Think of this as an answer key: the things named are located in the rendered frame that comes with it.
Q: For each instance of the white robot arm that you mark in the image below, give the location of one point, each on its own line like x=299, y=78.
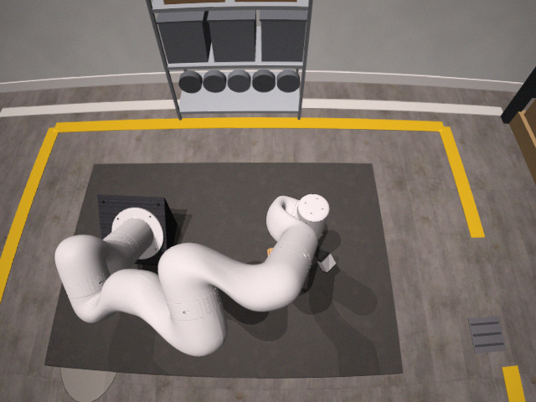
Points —
x=190, y=274

